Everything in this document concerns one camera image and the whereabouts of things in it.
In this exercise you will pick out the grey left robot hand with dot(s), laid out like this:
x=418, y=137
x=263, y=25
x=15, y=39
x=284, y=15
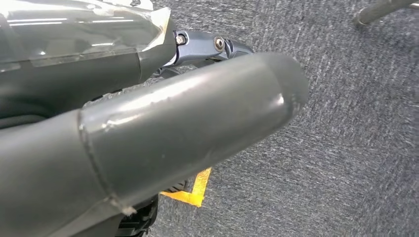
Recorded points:
x=196, y=114

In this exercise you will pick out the black robot body part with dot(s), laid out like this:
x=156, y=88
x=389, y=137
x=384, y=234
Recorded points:
x=137, y=222

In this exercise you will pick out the stainless steel workbench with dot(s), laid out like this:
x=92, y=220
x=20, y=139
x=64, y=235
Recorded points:
x=376, y=11

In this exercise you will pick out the yellow floor tape square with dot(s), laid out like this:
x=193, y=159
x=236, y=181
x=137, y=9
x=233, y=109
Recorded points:
x=196, y=193

